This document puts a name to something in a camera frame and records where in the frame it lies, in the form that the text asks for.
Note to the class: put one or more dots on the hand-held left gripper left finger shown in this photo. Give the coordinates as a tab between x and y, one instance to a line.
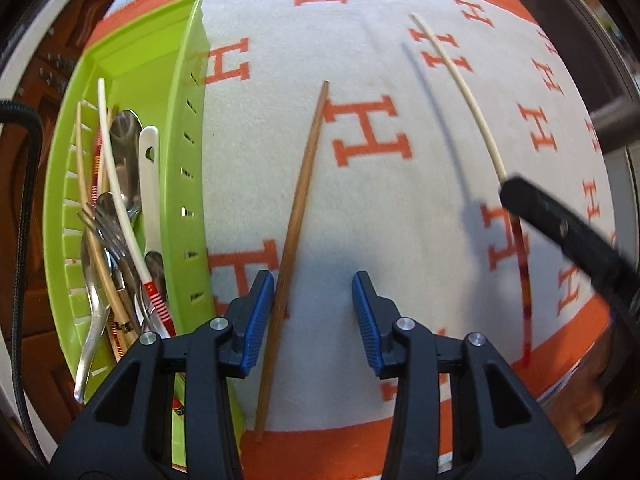
257	325

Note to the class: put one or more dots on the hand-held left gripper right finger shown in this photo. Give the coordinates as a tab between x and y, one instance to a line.
367	325

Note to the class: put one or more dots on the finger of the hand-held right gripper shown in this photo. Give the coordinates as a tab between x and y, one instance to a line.
550	220

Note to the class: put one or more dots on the brown wooden chopstick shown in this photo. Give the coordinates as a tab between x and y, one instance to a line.
300	195

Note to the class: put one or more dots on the wide steel soup spoon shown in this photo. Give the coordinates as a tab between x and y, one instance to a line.
92	335

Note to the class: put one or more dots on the steel fork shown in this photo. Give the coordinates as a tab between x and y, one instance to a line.
107	237

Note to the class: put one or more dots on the white ceramic spoon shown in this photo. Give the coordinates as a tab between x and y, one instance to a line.
149	185

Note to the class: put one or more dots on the cream chopstick with red stripes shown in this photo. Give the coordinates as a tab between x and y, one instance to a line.
117	185

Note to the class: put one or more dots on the large steel spoon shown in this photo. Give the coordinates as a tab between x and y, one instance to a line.
125	150

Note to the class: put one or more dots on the green plastic utensil tray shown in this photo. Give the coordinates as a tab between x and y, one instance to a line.
135	60

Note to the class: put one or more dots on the person's right hand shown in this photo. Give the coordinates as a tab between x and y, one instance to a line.
580	395

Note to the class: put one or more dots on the orange and beige patterned blanket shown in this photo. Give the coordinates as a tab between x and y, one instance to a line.
400	235

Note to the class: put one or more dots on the grey steel appliance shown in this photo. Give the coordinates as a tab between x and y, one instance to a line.
565	10

